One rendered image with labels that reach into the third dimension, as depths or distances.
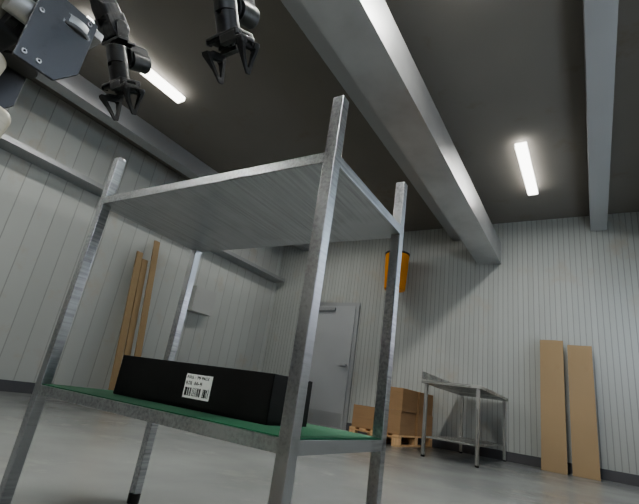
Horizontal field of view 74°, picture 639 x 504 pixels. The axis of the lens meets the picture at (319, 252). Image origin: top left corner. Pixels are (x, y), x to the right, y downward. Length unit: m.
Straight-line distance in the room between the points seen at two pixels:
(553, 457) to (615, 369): 1.41
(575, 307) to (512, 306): 0.81
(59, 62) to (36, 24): 0.06
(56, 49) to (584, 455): 6.27
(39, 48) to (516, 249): 6.88
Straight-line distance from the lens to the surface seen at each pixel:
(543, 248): 7.25
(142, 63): 1.51
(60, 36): 0.98
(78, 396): 1.31
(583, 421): 6.48
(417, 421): 6.35
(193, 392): 1.18
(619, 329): 6.89
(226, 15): 1.16
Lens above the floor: 0.42
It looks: 19 degrees up
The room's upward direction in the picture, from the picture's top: 9 degrees clockwise
